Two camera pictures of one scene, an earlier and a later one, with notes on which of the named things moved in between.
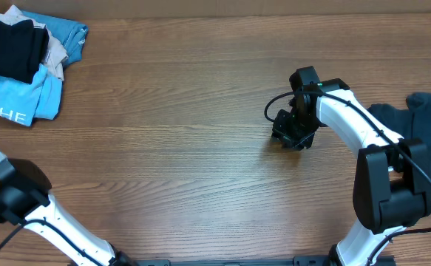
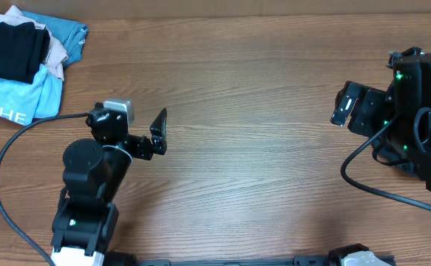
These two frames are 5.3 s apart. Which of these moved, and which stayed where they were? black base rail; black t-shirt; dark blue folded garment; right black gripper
Moved: right black gripper
Stayed: black base rail; dark blue folded garment; black t-shirt
